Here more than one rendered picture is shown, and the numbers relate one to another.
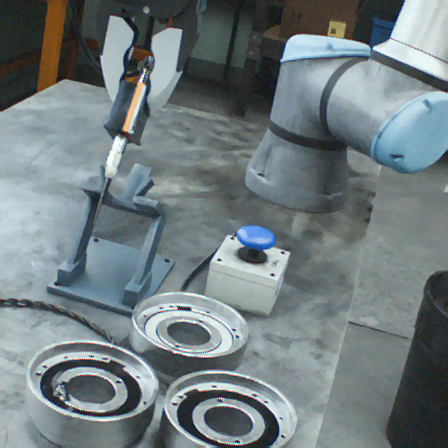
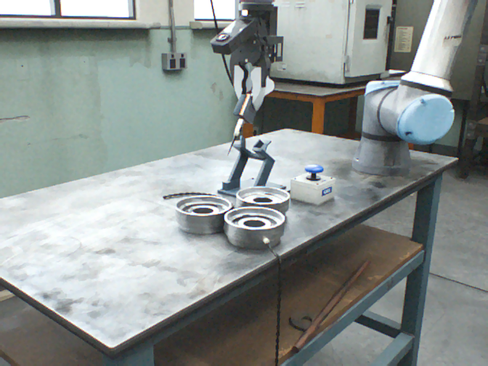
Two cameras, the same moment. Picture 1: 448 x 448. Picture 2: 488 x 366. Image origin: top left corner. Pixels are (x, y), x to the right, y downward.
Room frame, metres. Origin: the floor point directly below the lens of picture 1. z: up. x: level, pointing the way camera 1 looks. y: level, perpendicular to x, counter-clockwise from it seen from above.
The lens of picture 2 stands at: (-0.25, -0.44, 1.17)
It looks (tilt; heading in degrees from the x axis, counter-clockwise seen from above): 18 degrees down; 30
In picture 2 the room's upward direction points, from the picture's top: 1 degrees clockwise
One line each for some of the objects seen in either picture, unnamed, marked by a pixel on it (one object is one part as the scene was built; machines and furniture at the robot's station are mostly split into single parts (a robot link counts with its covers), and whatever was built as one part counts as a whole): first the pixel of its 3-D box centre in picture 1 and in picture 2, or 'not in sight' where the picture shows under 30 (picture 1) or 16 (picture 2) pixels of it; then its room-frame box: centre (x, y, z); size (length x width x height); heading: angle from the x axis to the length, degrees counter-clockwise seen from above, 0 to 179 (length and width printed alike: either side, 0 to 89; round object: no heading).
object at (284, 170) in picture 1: (303, 157); (383, 149); (1.09, -0.09, 0.85); 0.15 x 0.15 x 0.10
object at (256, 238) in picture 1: (252, 252); (313, 176); (0.76, -0.04, 0.85); 0.04 x 0.04 x 0.05
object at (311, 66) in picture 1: (324, 82); (388, 105); (1.08, -0.10, 0.97); 0.13 x 0.12 x 0.14; 42
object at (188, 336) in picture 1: (187, 340); (262, 204); (0.61, 0.01, 0.82); 0.10 x 0.10 x 0.04
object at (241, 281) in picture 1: (249, 271); (314, 186); (0.76, -0.04, 0.82); 0.08 x 0.07 x 0.05; 170
